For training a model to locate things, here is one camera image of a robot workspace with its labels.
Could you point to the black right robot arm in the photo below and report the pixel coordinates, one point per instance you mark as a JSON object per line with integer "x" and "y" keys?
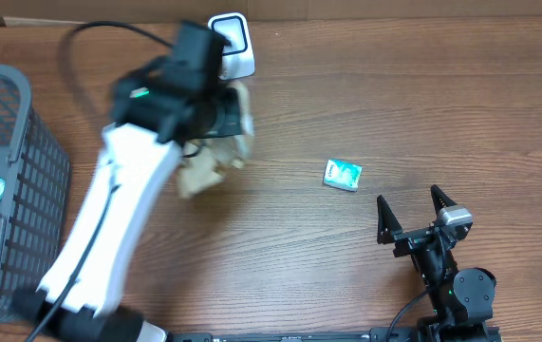
{"x": 462, "y": 299}

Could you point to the teal white tissue pack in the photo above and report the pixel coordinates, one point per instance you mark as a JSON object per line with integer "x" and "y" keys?
{"x": 342, "y": 175}

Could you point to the beige brown bag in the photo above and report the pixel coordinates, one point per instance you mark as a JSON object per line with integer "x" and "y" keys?
{"x": 219, "y": 156}

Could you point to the brown cardboard backdrop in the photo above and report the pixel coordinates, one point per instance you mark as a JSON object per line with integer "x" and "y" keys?
{"x": 164, "y": 11}

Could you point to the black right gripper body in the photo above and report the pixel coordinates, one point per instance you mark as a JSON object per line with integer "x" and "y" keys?
{"x": 410, "y": 241}

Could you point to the grey plastic mesh basket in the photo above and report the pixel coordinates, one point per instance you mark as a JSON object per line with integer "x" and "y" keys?
{"x": 36, "y": 171}

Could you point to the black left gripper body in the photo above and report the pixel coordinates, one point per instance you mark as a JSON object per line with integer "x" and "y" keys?
{"x": 231, "y": 117}

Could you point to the white barcode scanner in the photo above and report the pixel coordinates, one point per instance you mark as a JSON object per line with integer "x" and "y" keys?
{"x": 238, "y": 57}

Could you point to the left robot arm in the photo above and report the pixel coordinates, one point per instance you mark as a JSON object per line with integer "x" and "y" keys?
{"x": 79, "y": 297}

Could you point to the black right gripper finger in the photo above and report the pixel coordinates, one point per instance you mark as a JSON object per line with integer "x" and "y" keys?
{"x": 440, "y": 199}
{"x": 388, "y": 225}

